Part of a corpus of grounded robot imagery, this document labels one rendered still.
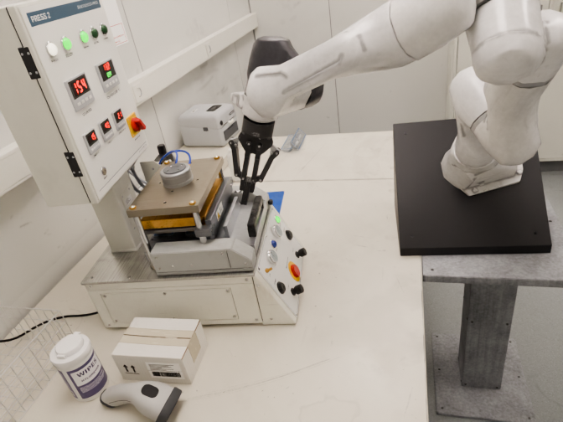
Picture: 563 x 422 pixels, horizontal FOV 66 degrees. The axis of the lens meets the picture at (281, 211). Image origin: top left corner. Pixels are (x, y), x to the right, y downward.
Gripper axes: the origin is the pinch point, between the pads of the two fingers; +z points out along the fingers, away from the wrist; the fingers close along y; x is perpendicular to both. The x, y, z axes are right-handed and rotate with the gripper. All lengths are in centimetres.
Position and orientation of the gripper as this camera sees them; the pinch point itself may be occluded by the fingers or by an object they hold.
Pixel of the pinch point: (246, 190)
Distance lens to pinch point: 113.2
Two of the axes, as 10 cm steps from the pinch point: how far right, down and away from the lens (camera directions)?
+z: -1.9, 8.2, 5.3
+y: 9.7, 2.2, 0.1
